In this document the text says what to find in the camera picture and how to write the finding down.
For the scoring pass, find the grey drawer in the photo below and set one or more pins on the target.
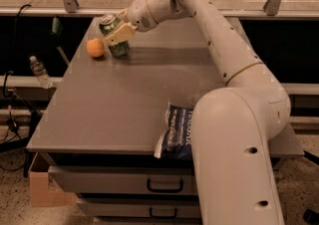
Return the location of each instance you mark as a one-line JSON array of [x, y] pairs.
[[124, 180], [140, 208]]

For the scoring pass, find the green soda can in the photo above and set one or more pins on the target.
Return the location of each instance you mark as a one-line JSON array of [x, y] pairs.
[[113, 28]]

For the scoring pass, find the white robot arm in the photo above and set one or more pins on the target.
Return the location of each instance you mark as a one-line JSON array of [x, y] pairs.
[[231, 126]]

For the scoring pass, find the clear plastic water bottle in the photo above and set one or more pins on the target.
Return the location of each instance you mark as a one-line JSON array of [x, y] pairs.
[[40, 73]]

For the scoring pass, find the orange fruit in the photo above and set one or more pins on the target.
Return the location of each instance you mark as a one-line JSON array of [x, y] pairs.
[[95, 47]]

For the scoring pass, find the blue potato chips bag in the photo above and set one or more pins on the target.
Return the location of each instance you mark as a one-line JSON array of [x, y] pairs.
[[175, 141]]

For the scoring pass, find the cardboard box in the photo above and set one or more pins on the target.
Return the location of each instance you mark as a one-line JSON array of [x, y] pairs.
[[44, 191]]

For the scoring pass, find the green handled tool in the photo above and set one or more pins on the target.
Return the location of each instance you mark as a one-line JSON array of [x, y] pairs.
[[55, 33]]

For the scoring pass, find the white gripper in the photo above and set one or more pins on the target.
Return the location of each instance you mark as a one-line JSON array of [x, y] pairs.
[[139, 14]]

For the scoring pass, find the top grey drawer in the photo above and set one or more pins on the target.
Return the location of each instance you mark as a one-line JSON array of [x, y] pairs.
[[124, 180]]

